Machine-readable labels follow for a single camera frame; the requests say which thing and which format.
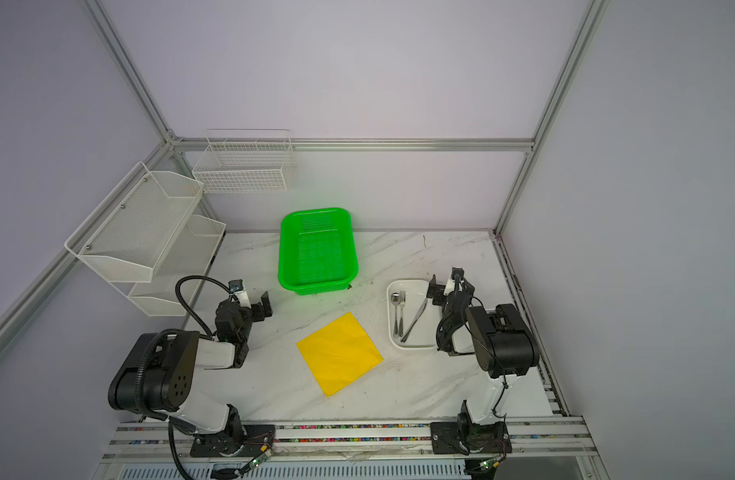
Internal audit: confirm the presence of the silver knife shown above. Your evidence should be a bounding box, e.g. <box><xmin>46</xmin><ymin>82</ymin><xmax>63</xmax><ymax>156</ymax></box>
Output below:
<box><xmin>399</xmin><ymin>298</ymin><xmax>429</xmax><ymax>344</ymax></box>

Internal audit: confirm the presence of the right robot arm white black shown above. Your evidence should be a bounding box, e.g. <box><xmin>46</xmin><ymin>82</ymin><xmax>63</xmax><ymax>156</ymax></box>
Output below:
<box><xmin>427</xmin><ymin>267</ymin><xmax>541</xmax><ymax>453</ymax></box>

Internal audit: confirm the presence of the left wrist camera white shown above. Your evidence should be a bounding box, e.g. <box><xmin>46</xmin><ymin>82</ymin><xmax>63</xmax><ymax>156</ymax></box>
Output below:
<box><xmin>231</xmin><ymin>288</ymin><xmax>252</xmax><ymax>308</ymax></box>

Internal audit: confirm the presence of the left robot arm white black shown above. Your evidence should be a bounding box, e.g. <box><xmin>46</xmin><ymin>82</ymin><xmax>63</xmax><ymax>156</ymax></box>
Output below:
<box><xmin>108</xmin><ymin>274</ymin><xmax>273</xmax><ymax>446</ymax></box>

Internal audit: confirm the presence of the aluminium front rail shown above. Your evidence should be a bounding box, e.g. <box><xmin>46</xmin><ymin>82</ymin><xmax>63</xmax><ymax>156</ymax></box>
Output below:
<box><xmin>102</xmin><ymin>417</ymin><xmax>599</xmax><ymax>463</ymax></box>

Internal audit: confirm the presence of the white wire basket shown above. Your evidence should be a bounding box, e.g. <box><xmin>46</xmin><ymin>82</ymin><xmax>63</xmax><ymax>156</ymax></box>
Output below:
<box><xmin>193</xmin><ymin>129</ymin><xmax>297</xmax><ymax>194</ymax></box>

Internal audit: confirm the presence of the white mesh two-tier shelf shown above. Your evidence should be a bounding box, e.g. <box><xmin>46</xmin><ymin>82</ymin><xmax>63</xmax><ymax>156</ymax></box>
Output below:
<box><xmin>65</xmin><ymin>162</ymin><xmax>226</xmax><ymax>317</ymax></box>

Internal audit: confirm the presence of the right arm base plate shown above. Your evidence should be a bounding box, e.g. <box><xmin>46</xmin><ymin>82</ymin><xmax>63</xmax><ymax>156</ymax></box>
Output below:
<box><xmin>431</xmin><ymin>422</ymin><xmax>513</xmax><ymax>455</ymax></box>

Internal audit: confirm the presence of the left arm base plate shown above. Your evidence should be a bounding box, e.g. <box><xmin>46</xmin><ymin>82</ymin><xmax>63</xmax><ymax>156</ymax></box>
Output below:
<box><xmin>190</xmin><ymin>424</ymin><xmax>276</xmax><ymax>458</ymax></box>

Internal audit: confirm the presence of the green plastic basket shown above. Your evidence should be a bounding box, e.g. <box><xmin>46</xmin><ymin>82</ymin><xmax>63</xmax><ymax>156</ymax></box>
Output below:
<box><xmin>278</xmin><ymin>207</ymin><xmax>359</xmax><ymax>296</ymax></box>

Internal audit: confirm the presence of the white rectangular dish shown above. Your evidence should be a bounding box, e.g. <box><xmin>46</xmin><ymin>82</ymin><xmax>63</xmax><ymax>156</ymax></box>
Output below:
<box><xmin>385</xmin><ymin>279</ymin><xmax>441</xmax><ymax>351</ymax></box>

